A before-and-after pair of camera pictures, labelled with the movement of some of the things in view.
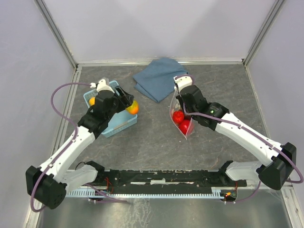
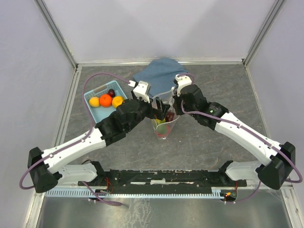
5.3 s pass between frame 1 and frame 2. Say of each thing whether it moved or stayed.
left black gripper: moved
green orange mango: moved
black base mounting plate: stayed
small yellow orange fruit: stayed
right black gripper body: stayed
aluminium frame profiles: stayed
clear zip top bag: moved
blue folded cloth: stayed
